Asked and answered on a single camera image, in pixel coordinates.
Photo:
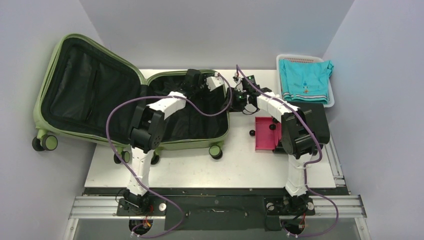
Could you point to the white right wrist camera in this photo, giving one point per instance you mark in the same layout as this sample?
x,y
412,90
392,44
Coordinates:
x,y
238,83

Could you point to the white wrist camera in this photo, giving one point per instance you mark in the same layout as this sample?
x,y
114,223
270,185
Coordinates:
x,y
214,82
238,83

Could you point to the white perforated plastic basket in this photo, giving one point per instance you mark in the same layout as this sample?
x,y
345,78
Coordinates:
x,y
304,59

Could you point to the teal garment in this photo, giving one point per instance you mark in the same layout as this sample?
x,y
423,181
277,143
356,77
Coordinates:
x,y
306,79

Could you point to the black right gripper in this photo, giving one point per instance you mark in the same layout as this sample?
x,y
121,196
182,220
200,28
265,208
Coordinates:
x,y
244,87

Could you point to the green hard-shell suitcase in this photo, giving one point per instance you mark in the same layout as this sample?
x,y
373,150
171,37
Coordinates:
x,y
91,93

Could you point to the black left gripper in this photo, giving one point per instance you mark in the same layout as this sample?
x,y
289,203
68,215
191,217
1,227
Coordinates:
x,y
203,81

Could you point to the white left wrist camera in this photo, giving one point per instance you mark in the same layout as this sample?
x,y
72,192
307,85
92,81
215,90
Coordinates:
x,y
214,82

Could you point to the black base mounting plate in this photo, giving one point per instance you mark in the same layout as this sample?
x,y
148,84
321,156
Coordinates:
x,y
214,209

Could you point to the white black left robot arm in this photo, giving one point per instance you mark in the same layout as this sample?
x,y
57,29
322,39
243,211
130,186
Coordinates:
x,y
148,125

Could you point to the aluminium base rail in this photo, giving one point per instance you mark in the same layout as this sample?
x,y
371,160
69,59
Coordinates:
x,y
344,207

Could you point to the black and pink storage organizer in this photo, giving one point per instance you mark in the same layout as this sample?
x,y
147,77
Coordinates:
x,y
271,132

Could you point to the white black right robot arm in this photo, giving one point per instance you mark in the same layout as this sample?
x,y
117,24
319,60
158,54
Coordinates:
x,y
296,184

